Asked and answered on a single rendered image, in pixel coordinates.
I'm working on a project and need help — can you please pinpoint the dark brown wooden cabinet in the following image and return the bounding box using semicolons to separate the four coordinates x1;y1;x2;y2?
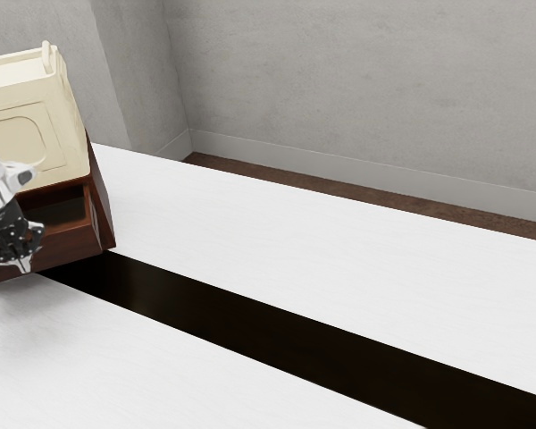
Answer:
14;129;118;252

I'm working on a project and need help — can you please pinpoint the cream box with lid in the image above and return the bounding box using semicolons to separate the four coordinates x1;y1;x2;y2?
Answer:
0;39;93;198

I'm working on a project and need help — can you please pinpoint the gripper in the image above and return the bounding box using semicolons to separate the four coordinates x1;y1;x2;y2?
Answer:
0;198;46;265

